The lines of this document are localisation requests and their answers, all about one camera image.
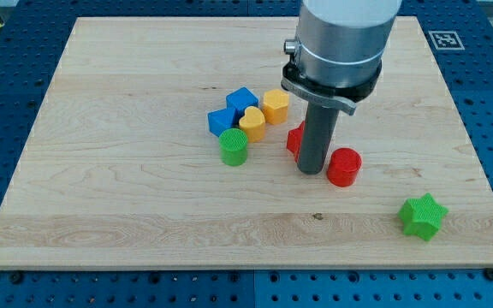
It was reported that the wooden board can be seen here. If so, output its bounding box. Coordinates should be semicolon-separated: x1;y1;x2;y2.
0;17;493;270

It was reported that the red cylinder block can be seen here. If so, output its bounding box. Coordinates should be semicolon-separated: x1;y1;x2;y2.
327;148;362;187

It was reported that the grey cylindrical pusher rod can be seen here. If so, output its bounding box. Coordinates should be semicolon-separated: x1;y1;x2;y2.
297;103;338;175

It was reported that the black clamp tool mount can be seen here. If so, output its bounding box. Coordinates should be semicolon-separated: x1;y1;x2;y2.
281;62;382;116

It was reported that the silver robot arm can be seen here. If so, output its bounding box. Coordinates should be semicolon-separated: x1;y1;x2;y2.
282;0;401;175

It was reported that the green star block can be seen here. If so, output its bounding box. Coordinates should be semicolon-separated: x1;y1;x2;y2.
397;193;448;241

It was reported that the yellow heart block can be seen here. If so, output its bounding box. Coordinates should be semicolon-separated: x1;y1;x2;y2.
239;106;265;143

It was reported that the yellow hexagon block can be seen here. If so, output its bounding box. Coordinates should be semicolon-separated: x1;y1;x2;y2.
262;89;289;125

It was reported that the green cylinder block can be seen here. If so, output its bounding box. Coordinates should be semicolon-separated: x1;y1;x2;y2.
219;128;248;166

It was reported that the red star block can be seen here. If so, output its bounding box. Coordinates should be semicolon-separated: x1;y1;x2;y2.
286;121;305;162

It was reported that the blue cube block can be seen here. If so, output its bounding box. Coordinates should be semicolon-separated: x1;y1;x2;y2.
226;87;259;121

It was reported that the white fiducial marker tag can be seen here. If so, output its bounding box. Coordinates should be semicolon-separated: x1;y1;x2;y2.
428;30;465;50

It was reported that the blue triangle block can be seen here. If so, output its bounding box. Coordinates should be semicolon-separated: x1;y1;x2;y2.
207;107;236;137

